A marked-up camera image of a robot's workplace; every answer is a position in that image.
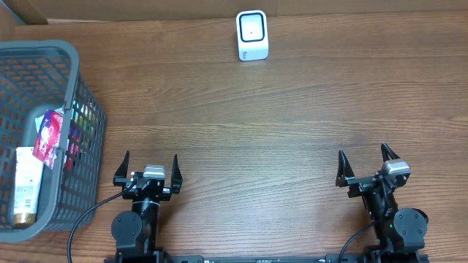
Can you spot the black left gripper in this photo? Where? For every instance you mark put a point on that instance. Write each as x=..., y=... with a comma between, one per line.
x=173, y=188

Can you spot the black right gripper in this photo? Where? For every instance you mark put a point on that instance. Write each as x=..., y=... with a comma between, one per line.
x=360, y=183

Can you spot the red purple pad package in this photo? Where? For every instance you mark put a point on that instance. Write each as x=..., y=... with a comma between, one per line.
x=48, y=138

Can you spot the white tube gold cap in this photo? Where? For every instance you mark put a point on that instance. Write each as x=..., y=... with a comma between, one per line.
x=28, y=176

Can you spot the green yellow juice carton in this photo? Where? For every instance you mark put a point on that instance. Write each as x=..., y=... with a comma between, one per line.
x=82, y=122

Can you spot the teal wipes packet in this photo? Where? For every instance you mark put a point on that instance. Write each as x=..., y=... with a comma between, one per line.
x=38, y=122

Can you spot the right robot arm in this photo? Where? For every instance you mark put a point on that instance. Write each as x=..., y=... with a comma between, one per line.
x=400, y=233

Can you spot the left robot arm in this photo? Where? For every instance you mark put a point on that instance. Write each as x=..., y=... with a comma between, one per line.
x=135, y=230

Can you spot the white barcode scanner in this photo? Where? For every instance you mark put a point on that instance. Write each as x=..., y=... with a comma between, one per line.
x=252, y=35

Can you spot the grey plastic mesh basket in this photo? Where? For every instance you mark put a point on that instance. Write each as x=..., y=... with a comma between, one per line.
x=37, y=76

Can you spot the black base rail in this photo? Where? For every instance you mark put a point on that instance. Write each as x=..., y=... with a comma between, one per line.
x=328, y=258

